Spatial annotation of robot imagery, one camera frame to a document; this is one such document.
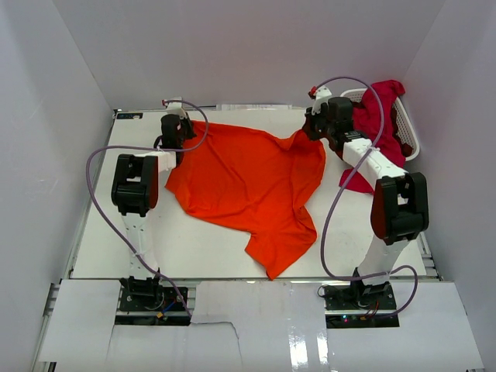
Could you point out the printed paper sheet at wall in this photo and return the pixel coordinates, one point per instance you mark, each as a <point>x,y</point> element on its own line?
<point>252,107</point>

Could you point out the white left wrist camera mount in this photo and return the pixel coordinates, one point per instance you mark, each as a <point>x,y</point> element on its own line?
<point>175,107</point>

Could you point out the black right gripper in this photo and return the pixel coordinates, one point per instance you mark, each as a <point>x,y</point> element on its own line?
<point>310,119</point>

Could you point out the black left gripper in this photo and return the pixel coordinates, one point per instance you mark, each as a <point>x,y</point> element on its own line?
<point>189,125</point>

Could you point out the pink magenta t shirt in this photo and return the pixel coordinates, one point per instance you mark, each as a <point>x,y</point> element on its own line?
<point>381,124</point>

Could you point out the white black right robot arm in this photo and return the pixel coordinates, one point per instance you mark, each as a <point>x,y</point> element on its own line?
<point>399,210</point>

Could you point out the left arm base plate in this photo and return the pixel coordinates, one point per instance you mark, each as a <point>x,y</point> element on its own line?
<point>139,310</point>

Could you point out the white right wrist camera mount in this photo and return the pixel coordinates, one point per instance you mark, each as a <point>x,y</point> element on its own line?
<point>319,95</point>

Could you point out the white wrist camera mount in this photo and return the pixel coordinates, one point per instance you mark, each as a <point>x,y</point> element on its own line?
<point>175,107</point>
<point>319,95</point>

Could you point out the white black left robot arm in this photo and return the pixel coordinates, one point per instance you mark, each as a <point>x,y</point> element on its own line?
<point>135,193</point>

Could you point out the white perforated laundry basket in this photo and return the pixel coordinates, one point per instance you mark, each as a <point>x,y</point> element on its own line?
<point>356,94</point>

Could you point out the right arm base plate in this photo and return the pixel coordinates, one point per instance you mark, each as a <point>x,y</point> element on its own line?
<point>344,310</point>

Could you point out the maroon t shirt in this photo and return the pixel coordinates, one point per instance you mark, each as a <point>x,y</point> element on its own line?
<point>400,133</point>

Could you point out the orange t shirt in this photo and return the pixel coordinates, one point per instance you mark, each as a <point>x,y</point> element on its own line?
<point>249,180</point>

